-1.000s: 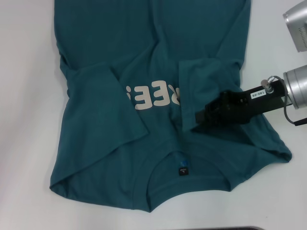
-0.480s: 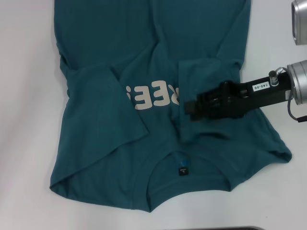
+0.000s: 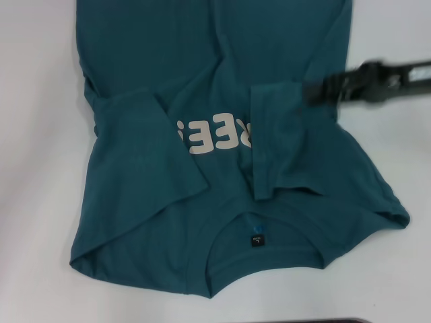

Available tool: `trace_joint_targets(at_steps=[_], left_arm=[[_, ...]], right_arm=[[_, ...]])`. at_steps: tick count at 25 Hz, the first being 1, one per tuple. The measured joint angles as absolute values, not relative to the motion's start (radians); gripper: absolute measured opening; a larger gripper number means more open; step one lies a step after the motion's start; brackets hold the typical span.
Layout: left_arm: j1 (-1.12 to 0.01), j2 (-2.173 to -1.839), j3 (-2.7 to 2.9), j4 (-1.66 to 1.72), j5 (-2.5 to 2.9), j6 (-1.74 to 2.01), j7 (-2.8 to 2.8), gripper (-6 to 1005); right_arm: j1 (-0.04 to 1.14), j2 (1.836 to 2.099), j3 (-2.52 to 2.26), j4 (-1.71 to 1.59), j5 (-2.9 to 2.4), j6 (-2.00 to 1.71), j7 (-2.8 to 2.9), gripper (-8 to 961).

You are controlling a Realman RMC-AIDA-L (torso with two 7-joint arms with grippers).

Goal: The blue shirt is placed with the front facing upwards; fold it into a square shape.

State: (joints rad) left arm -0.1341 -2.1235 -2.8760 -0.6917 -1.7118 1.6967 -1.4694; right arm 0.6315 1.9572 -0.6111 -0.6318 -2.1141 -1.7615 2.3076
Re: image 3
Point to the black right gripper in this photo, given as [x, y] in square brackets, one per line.
[387, 84]

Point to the teal t-shirt with beige letters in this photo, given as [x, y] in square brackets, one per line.
[202, 50]

